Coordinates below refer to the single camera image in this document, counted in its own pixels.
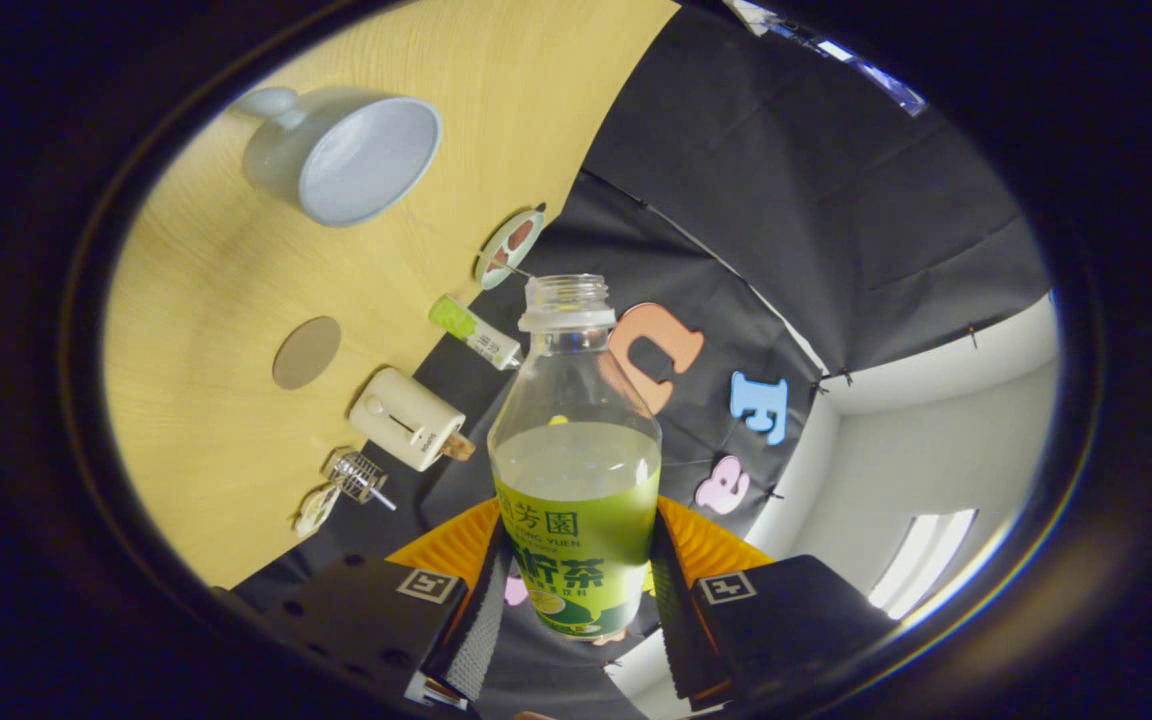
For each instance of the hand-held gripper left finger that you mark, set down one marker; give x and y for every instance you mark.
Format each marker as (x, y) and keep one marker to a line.
(481, 630)

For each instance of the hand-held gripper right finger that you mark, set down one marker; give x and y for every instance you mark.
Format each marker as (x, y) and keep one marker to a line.
(676, 630)

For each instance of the green label juice bottle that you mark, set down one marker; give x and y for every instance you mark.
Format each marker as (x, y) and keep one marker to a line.
(576, 520)

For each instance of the round brown coaster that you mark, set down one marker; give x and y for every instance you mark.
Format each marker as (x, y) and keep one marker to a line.
(306, 353)

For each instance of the white cup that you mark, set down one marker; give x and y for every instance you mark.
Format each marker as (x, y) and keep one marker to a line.
(366, 160)

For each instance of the slim capped green label bottle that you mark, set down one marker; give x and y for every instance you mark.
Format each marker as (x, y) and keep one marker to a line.
(476, 332)

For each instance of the metal spoon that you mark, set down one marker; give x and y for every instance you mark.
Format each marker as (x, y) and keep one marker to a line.
(384, 498)

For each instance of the toasted bread slice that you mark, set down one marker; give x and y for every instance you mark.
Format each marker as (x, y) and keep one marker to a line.
(458, 447)

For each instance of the white divided dish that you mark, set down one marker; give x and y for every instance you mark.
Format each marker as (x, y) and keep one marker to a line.
(316, 512)

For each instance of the cream toaster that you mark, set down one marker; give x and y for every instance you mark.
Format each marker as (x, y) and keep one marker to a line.
(401, 415)

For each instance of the ceiling light panel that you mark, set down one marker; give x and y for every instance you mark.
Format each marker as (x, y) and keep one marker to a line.
(921, 565)

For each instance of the brown meat piece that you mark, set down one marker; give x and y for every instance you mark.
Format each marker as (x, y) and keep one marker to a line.
(522, 234)
(497, 262)

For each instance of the pale green plate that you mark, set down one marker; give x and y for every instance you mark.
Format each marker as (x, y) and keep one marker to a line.
(502, 262)

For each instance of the wooden table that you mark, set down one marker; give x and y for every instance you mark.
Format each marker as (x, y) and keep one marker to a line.
(236, 300)

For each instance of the computer monitor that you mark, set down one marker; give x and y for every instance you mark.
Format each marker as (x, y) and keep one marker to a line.
(866, 70)

